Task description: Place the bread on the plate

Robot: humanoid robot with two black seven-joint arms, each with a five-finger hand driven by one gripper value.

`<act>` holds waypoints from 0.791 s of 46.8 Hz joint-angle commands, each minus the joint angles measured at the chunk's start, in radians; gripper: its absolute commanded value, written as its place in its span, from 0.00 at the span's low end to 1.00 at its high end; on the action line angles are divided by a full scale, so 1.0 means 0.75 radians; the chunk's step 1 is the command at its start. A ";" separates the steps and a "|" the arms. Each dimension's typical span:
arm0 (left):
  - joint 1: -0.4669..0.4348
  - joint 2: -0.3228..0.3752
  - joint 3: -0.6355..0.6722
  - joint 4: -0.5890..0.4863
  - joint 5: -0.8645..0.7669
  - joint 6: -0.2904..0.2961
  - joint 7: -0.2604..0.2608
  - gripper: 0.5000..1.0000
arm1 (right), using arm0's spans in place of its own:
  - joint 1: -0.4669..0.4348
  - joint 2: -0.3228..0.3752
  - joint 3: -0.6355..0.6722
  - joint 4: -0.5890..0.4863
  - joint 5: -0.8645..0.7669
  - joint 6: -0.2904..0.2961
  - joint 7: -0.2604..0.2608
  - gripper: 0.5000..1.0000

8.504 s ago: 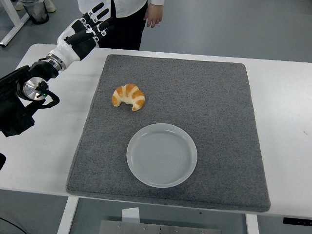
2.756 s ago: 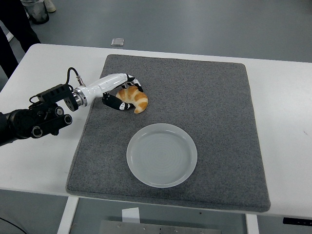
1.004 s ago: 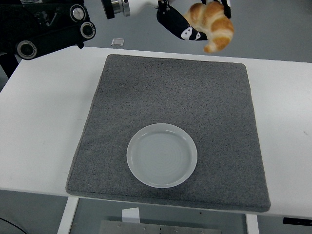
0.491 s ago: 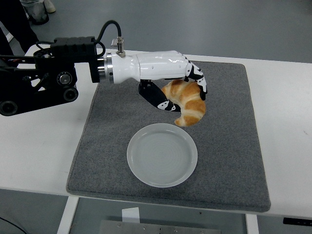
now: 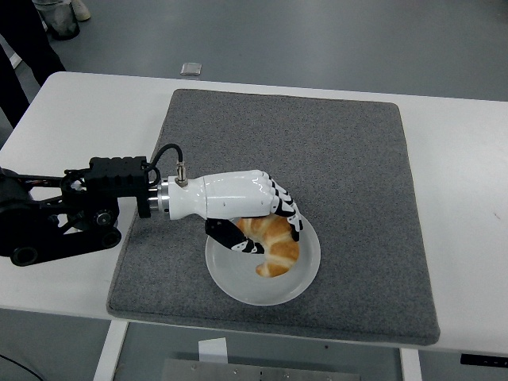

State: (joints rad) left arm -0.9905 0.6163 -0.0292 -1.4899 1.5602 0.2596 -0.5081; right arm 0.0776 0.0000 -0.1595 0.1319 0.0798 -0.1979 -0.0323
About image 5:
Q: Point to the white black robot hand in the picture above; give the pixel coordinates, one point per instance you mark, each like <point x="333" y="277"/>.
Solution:
<point x="226" y="194"/>

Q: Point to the golden croissant bread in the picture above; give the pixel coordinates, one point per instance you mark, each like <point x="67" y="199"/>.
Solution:
<point x="282" y="254"/>

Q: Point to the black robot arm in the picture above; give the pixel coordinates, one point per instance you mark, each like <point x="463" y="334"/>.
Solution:
<point x="115" y="180"/>

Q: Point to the pale grey round plate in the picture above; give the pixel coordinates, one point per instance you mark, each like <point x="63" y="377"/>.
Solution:
<point x="246" y="282"/>

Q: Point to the grey metal plate with screws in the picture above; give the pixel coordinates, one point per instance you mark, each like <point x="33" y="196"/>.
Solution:
<point x="258" y="373"/>

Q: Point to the grey felt mat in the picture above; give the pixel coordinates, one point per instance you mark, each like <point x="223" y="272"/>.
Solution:
<point x="317" y="139"/>

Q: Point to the small clear square floor object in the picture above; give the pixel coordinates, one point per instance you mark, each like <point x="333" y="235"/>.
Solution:
<point x="191" y="68"/>

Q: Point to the white paper label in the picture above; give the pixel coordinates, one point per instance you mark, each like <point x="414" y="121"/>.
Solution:
<point x="212" y="349"/>

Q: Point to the white table leg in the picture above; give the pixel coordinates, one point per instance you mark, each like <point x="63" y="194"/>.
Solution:
<point x="109" y="353"/>
<point x="410" y="367"/>

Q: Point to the black mesh waste bin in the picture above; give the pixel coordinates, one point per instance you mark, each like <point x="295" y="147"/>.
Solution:
<point x="63" y="24"/>

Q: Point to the white shoe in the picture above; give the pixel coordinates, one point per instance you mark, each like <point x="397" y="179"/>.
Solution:
<point x="81" y="8"/>

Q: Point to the person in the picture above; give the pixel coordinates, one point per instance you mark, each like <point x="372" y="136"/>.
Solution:
<point x="24" y="39"/>

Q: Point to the black table control panel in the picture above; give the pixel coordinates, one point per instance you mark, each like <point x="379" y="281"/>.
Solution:
<point x="484" y="359"/>

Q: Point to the white desk frame leg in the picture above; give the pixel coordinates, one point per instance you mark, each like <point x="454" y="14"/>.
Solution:
<point x="10" y="53"/>

